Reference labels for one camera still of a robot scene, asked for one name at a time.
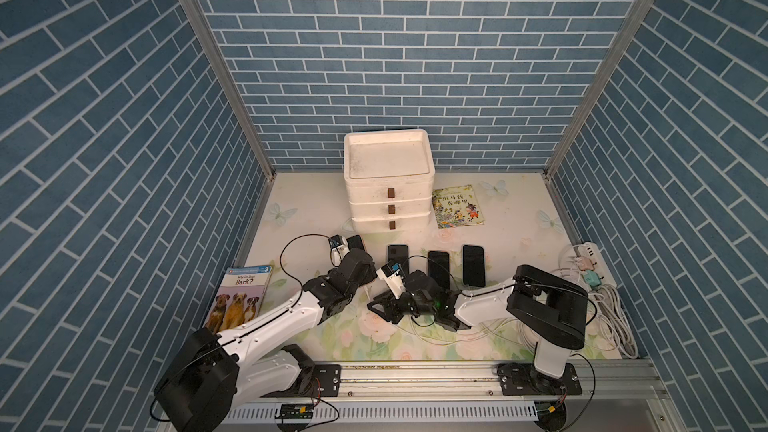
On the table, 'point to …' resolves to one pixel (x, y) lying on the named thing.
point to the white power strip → (599, 264)
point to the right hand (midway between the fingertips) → (372, 305)
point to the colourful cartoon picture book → (456, 206)
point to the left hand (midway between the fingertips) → (371, 265)
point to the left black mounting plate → (326, 380)
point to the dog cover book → (239, 298)
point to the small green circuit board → (295, 411)
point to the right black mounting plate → (524, 379)
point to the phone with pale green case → (473, 265)
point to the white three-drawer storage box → (389, 176)
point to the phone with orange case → (355, 242)
